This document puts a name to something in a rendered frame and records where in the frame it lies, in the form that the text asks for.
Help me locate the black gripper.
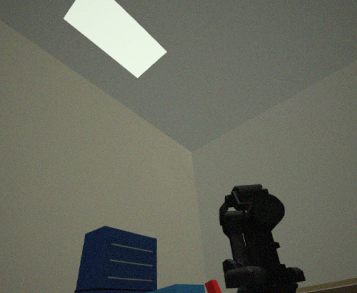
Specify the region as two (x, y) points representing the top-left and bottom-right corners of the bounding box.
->
(224, 236), (306, 293)

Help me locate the red-headed metal pin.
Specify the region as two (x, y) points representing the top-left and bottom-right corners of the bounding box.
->
(205, 280), (221, 293)

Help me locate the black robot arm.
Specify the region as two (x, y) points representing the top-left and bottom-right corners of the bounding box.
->
(219, 184), (285, 276)

